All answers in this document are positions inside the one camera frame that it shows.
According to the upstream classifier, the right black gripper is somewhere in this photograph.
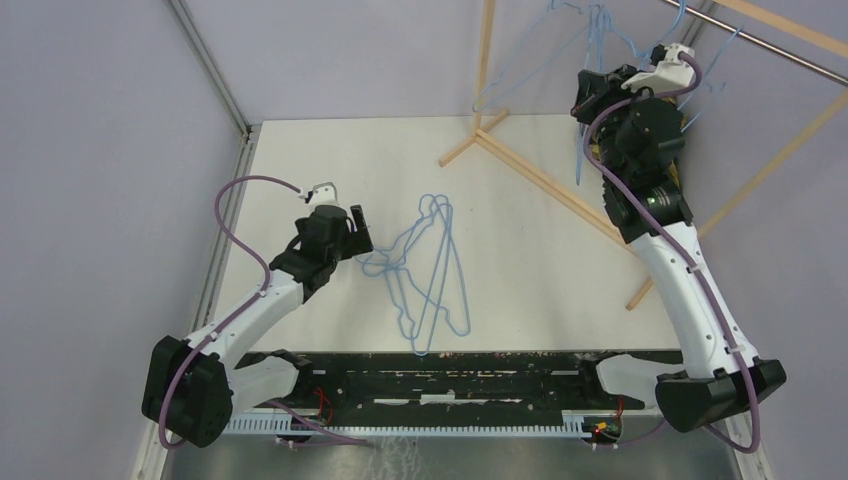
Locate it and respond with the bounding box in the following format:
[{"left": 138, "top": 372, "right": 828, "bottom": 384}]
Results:
[{"left": 572, "top": 64, "right": 662, "bottom": 183}]

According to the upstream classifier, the pile of blue hangers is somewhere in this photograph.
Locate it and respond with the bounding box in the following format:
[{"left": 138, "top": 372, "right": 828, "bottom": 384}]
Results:
[{"left": 355, "top": 193, "right": 472, "bottom": 357}]

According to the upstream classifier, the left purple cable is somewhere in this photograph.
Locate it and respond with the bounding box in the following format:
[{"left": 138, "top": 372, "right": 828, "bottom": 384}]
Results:
[{"left": 156, "top": 175, "right": 309, "bottom": 452}]

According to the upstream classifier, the purple cable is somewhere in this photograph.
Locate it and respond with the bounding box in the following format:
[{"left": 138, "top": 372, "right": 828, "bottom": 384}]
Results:
[
  {"left": 156, "top": 175, "right": 309, "bottom": 452},
  {"left": 582, "top": 51, "right": 762, "bottom": 455}
]

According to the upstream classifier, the metal rack rod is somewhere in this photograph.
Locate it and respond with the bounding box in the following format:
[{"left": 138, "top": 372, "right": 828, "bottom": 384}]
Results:
[{"left": 661, "top": 0, "right": 847, "bottom": 89}]

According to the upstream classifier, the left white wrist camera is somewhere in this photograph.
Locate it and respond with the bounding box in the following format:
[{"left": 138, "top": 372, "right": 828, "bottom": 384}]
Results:
[{"left": 299, "top": 182, "right": 339, "bottom": 209}]

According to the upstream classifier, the white cable duct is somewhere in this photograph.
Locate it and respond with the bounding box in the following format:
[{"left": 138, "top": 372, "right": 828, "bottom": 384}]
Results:
[{"left": 221, "top": 409, "right": 624, "bottom": 439}]

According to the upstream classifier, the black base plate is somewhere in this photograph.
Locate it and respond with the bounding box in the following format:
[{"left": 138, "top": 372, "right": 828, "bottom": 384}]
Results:
[{"left": 263, "top": 350, "right": 666, "bottom": 445}]

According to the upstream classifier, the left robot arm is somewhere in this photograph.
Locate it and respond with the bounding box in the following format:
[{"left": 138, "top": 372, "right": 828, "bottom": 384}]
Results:
[{"left": 141, "top": 205, "right": 373, "bottom": 447}]

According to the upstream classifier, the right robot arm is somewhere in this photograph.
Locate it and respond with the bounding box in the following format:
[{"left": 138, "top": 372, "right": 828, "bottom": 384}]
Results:
[{"left": 571, "top": 65, "right": 787, "bottom": 433}]

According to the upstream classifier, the yellow plaid shirt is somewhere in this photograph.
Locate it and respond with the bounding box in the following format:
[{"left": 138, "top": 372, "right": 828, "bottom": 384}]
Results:
[{"left": 572, "top": 91, "right": 685, "bottom": 195}]

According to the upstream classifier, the wooden clothes rack frame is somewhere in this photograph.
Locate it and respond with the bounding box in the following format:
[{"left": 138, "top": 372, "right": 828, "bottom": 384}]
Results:
[{"left": 437, "top": 0, "right": 848, "bottom": 312}]

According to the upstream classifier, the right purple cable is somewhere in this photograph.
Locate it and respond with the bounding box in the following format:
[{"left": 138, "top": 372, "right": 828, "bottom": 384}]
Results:
[{"left": 582, "top": 51, "right": 762, "bottom": 455}]

